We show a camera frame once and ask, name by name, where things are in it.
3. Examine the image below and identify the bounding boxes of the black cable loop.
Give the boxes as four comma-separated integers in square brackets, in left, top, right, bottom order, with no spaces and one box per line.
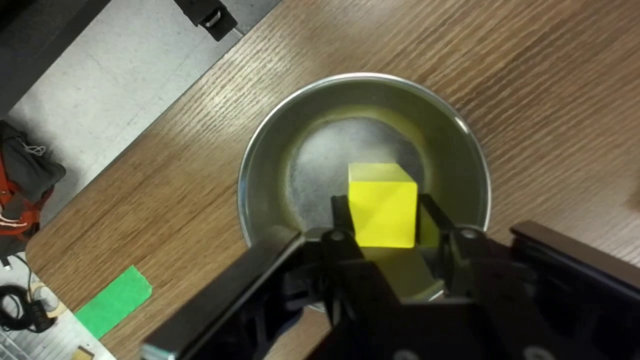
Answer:
[0,281,61,336]

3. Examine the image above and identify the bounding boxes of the yellow block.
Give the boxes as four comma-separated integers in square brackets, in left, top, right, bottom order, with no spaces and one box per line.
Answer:
[347,161,421,250]

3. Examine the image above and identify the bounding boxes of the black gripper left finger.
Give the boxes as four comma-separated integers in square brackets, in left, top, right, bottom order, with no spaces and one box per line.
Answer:
[140,192,402,360]

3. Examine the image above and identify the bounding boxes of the brown wooden table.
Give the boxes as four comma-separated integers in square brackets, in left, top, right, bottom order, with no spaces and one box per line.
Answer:
[25,0,640,360]

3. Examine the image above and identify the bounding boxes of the long green tape strip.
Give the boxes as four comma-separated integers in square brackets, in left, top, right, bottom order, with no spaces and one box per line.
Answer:
[74,264,156,339]

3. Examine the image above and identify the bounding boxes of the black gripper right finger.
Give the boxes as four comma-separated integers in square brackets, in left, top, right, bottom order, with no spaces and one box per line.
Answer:
[419,192,640,360]

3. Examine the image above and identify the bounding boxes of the red black bundled object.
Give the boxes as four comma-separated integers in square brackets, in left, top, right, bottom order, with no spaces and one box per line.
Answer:
[0,118,68,244]

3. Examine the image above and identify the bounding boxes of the steel bowl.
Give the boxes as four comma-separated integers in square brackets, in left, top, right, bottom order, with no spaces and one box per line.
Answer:
[237,70,496,306]

